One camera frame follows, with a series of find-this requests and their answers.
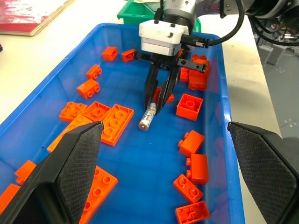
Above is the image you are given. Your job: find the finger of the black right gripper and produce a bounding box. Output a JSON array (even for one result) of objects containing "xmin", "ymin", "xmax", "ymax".
[
  {"xmin": 143, "ymin": 63, "xmax": 161, "ymax": 109},
  {"xmin": 156, "ymin": 68, "xmax": 180, "ymax": 115}
]

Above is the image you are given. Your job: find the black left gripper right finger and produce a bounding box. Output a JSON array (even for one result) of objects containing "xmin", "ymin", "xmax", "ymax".
[{"xmin": 228, "ymin": 121, "xmax": 299, "ymax": 224}]

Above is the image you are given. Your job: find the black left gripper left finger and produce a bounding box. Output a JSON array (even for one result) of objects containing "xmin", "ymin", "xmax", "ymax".
[{"xmin": 0, "ymin": 121, "xmax": 104, "ymax": 224}]

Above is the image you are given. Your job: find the white AA battery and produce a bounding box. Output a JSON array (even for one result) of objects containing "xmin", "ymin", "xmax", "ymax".
[{"xmin": 138, "ymin": 101, "xmax": 157, "ymax": 131}]

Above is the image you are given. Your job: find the green plastic bin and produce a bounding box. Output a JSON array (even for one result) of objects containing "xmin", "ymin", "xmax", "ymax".
[{"xmin": 116, "ymin": 0, "xmax": 202, "ymax": 34}]

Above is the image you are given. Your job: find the blue plastic bin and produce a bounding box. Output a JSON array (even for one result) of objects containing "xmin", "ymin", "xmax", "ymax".
[{"xmin": 0, "ymin": 22, "xmax": 246, "ymax": 224}]

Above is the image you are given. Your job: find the small orange toy brick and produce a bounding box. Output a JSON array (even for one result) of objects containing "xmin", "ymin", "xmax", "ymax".
[
  {"xmin": 179, "ymin": 67, "xmax": 191, "ymax": 83},
  {"xmin": 86, "ymin": 64, "xmax": 103, "ymax": 80},
  {"xmin": 0, "ymin": 183, "xmax": 21, "ymax": 212},
  {"xmin": 172, "ymin": 174, "xmax": 204, "ymax": 204},
  {"xmin": 178, "ymin": 130, "xmax": 206, "ymax": 158},
  {"xmin": 191, "ymin": 54, "xmax": 211, "ymax": 70},
  {"xmin": 185, "ymin": 153, "xmax": 209, "ymax": 186},
  {"xmin": 175, "ymin": 200, "xmax": 211, "ymax": 224},
  {"xmin": 188, "ymin": 69, "xmax": 210, "ymax": 91},
  {"xmin": 101, "ymin": 46, "xmax": 118, "ymax": 62},
  {"xmin": 121, "ymin": 49, "xmax": 137, "ymax": 63},
  {"xmin": 76, "ymin": 78, "xmax": 100, "ymax": 100},
  {"xmin": 14, "ymin": 160, "xmax": 37, "ymax": 185},
  {"xmin": 152, "ymin": 86, "xmax": 175, "ymax": 104}
]

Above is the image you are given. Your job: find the square orange toy brick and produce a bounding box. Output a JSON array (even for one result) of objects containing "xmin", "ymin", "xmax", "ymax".
[{"xmin": 176, "ymin": 93, "xmax": 204, "ymax": 122}]

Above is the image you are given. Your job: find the long orange toy plate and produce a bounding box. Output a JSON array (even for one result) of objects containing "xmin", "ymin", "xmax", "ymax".
[
  {"xmin": 100, "ymin": 104, "xmax": 135, "ymax": 147},
  {"xmin": 78, "ymin": 166, "xmax": 119, "ymax": 224},
  {"xmin": 46, "ymin": 114, "xmax": 94, "ymax": 154}
]

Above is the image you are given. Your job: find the square orange toy plate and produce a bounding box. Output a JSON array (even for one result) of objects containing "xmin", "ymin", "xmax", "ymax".
[
  {"xmin": 58, "ymin": 101, "xmax": 88, "ymax": 123},
  {"xmin": 82, "ymin": 101, "xmax": 112, "ymax": 123}
]

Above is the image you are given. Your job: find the grey box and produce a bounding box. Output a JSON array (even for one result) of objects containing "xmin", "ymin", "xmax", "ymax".
[{"xmin": 263, "ymin": 43, "xmax": 285, "ymax": 66}]

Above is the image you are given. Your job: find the red book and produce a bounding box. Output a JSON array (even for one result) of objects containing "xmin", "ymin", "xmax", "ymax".
[{"xmin": 0, "ymin": 0, "xmax": 75, "ymax": 37}]

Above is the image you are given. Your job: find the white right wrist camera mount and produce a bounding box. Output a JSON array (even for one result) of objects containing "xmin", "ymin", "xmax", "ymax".
[{"xmin": 138, "ymin": 19, "xmax": 189, "ymax": 57}]

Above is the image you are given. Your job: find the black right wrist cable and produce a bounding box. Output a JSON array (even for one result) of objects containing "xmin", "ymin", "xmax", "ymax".
[{"xmin": 181, "ymin": 0, "xmax": 245, "ymax": 49}]

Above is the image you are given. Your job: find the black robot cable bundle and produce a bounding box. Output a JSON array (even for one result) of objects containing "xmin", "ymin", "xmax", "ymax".
[{"xmin": 245, "ymin": 9, "xmax": 299, "ymax": 47}]

